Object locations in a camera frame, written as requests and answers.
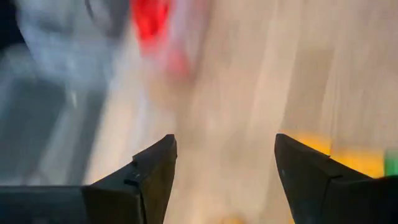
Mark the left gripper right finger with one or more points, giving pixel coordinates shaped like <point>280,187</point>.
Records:
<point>311,186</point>

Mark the green toy block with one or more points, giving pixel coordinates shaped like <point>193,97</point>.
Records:
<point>391,163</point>

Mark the clear plastic bin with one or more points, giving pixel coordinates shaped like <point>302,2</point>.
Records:
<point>71,56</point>

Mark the red toy block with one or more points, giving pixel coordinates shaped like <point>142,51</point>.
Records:
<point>150,21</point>

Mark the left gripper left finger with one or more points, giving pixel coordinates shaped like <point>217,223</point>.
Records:
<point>149,186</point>

